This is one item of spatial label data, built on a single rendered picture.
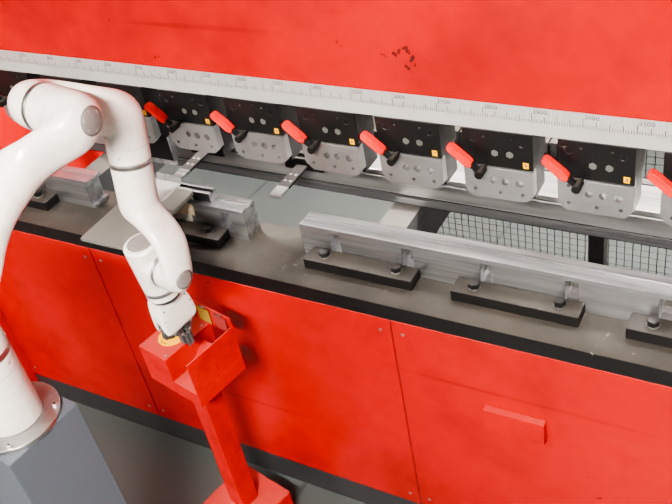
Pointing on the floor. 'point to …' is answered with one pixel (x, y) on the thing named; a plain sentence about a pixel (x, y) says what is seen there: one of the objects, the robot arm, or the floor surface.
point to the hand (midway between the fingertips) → (186, 336)
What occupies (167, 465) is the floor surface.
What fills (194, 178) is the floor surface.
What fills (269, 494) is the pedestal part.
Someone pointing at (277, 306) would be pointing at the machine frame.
